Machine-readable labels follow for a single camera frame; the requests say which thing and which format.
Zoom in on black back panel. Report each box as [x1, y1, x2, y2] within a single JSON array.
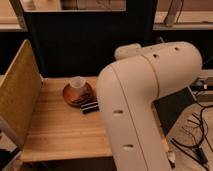
[[24, 0, 157, 77]]

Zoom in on brown round plate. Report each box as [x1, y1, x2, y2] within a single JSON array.
[[62, 83, 94, 107]]

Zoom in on right dark side panel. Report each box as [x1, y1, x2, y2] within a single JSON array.
[[152, 36, 198, 136]]

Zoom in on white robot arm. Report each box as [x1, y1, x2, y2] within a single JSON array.
[[96, 42, 202, 171]]

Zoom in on translucent plastic cup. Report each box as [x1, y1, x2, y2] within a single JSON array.
[[69, 76, 86, 96]]

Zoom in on black striped box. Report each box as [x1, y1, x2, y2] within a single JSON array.
[[81, 101, 99, 114]]

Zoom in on left wooden side panel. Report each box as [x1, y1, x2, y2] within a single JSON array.
[[0, 40, 42, 148]]

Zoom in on black floor cables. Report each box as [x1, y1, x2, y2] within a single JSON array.
[[170, 103, 213, 168]]

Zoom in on power strip on floor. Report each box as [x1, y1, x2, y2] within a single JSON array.
[[191, 77, 213, 103]]

